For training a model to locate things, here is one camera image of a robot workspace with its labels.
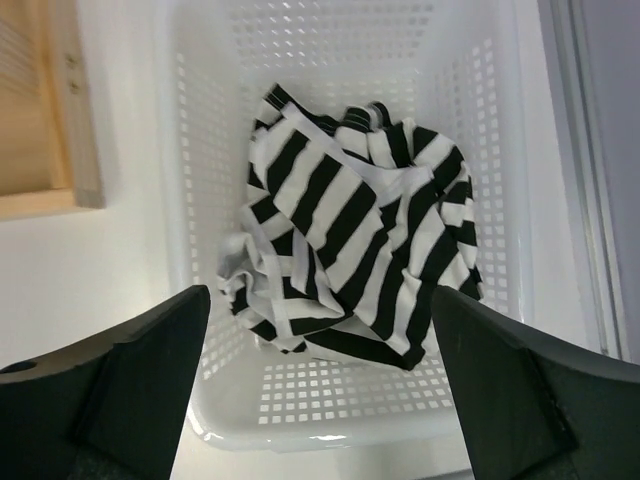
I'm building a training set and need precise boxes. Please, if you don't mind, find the black white striped tank top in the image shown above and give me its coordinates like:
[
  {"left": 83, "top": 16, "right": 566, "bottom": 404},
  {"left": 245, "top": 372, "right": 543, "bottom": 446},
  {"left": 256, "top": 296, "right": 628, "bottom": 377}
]
[{"left": 217, "top": 85, "right": 482, "bottom": 371}]

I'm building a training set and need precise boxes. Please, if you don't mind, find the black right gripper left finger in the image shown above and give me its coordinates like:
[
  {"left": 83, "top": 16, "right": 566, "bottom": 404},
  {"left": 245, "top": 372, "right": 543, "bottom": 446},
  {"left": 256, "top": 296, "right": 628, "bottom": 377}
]
[{"left": 1, "top": 285, "right": 211, "bottom": 479}]

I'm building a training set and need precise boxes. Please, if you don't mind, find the aluminium corner frame post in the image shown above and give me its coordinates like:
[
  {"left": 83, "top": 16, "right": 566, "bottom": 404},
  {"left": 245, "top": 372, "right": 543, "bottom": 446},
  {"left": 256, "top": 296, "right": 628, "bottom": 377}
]
[{"left": 538, "top": 1, "right": 639, "bottom": 363}]

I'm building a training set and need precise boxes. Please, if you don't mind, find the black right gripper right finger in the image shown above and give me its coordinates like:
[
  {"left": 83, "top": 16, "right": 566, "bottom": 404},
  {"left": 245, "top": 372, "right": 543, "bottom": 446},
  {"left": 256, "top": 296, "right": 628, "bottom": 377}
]
[{"left": 432, "top": 287, "right": 639, "bottom": 479}]

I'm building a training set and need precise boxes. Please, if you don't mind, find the white perforated plastic basket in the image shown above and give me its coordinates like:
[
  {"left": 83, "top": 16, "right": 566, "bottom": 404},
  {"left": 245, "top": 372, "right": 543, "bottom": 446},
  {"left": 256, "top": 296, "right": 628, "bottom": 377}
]
[{"left": 155, "top": 1, "right": 534, "bottom": 452}]

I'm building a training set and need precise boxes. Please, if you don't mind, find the wooden clothes rack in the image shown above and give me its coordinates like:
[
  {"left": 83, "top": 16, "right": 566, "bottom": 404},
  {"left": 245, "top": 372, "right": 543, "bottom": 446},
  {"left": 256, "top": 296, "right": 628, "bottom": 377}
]
[{"left": 1, "top": 1, "right": 105, "bottom": 221}]

